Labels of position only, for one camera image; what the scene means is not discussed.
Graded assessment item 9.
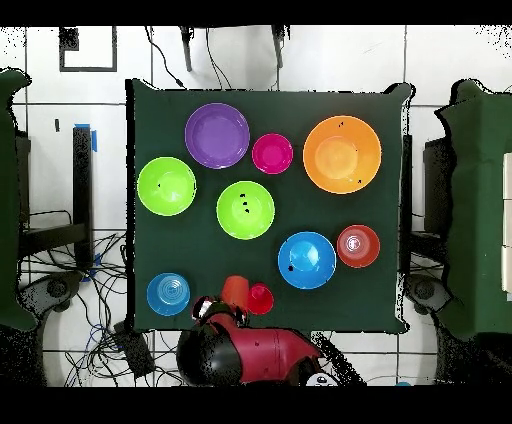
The orange cup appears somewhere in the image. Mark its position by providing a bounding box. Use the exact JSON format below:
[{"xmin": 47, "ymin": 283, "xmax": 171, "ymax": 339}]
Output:
[{"xmin": 220, "ymin": 274, "xmax": 250, "ymax": 314}]

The red cup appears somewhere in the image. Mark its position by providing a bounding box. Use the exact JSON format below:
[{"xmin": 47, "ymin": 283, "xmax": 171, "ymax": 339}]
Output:
[{"xmin": 246, "ymin": 282, "xmax": 276, "ymax": 316}]

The large yellow-orange bowl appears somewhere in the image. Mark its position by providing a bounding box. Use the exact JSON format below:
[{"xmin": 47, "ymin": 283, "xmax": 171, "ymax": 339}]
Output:
[{"xmin": 302, "ymin": 114, "xmax": 384, "ymax": 196}]

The small light blue bowl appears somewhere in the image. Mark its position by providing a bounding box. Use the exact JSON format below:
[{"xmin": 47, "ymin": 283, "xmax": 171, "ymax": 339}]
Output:
[{"xmin": 146, "ymin": 272, "xmax": 192, "ymax": 318}]

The dark green table cloth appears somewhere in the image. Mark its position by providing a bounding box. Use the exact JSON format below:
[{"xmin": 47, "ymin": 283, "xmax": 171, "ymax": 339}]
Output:
[{"xmin": 125, "ymin": 77, "xmax": 413, "ymax": 335}]

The black power strip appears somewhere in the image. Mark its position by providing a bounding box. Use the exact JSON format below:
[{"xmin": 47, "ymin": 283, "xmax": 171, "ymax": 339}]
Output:
[{"xmin": 113, "ymin": 321, "xmax": 156, "ymax": 379}]

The green bowl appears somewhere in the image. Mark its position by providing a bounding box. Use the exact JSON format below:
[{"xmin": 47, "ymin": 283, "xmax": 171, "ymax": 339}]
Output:
[
  {"xmin": 215, "ymin": 180, "xmax": 276, "ymax": 241},
  {"xmin": 136, "ymin": 156, "xmax": 198, "ymax": 218}
]

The small orange bowl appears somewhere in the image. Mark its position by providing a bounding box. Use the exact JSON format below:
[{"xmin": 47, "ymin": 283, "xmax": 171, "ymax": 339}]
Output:
[{"xmin": 336, "ymin": 224, "xmax": 382, "ymax": 269}]

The small pink-red bowl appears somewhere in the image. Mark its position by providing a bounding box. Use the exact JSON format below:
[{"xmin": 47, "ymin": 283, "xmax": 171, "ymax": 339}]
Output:
[{"xmin": 251, "ymin": 132, "xmax": 295, "ymax": 176}]

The purple bowl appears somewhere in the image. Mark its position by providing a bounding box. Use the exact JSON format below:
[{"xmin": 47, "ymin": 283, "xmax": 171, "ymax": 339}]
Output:
[{"xmin": 184, "ymin": 102, "xmax": 251, "ymax": 170}]

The black metal beam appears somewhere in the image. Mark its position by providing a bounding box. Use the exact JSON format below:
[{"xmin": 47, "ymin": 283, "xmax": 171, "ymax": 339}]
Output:
[{"xmin": 400, "ymin": 133, "xmax": 414, "ymax": 277}]

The green cloth side table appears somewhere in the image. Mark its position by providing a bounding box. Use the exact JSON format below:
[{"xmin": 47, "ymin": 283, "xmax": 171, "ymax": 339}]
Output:
[
  {"xmin": 433, "ymin": 78, "xmax": 512, "ymax": 341},
  {"xmin": 0, "ymin": 67, "xmax": 39, "ymax": 333}
]

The black stand leg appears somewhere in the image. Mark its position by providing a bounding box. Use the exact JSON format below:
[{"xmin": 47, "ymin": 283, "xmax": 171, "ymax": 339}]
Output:
[
  {"xmin": 178, "ymin": 25, "xmax": 194, "ymax": 73},
  {"xmin": 270, "ymin": 25, "xmax": 291, "ymax": 69}
]

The tangle of cables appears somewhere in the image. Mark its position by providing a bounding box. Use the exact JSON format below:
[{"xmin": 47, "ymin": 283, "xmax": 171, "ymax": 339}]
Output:
[{"xmin": 23, "ymin": 209, "xmax": 135, "ymax": 387}]

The black metal frame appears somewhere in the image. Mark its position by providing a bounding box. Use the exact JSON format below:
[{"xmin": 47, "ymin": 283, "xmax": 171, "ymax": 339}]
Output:
[{"xmin": 18, "ymin": 125, "xmax": 95, "ymax": 274}]

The black square frame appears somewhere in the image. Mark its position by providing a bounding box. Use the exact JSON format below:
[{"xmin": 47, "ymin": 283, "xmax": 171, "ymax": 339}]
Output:
[{"xmin": 58, "ymin": 25, "xmax": 118, "ymax": 74}]

